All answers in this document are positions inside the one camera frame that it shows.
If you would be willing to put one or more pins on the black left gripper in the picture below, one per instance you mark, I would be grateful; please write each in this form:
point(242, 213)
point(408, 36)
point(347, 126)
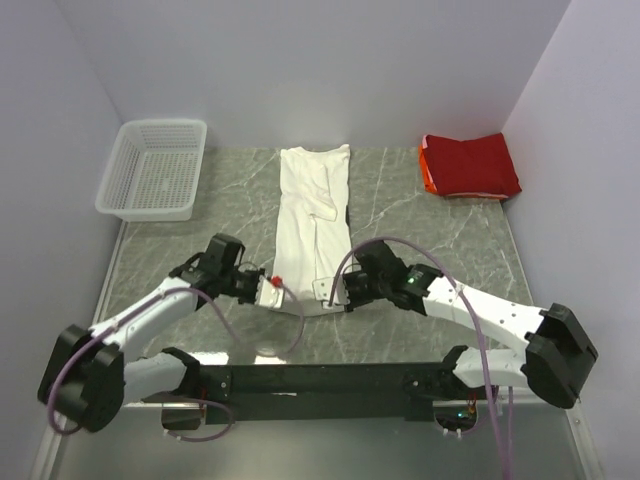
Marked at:
point(256, 274)

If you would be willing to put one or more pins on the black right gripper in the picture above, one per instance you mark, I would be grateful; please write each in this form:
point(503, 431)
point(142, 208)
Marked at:
point(349, 277)

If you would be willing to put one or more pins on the white t shirt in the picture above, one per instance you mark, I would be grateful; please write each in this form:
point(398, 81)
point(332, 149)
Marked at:
point(312, 232)

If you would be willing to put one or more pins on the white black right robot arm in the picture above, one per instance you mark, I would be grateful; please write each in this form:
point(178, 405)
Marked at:
point(490, 320)

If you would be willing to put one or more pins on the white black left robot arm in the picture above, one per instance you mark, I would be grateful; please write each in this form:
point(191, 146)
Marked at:
point(130, 340)

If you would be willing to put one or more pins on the black base crossbar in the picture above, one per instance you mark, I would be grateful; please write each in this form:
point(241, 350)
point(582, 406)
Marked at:
point(334, 391)

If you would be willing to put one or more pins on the white plastic basket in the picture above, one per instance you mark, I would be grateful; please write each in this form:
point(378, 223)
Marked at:
point(153, 171)

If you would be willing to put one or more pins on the folded red t shirt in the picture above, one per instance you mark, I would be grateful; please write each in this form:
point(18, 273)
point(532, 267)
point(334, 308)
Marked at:
point(472, 162)

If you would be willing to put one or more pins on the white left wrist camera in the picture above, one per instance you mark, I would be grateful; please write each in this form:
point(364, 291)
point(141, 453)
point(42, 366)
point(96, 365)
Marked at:
point(270, 293)

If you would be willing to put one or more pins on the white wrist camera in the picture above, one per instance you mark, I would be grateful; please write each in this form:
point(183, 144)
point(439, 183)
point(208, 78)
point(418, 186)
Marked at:
point(322, 293)
point(270, 293)

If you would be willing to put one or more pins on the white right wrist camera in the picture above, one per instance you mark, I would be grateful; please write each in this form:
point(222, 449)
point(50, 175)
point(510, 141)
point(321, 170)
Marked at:
point(322, 293)

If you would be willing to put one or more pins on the aluminium rail frame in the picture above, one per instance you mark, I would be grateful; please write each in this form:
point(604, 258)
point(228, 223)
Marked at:
point(89, 378)

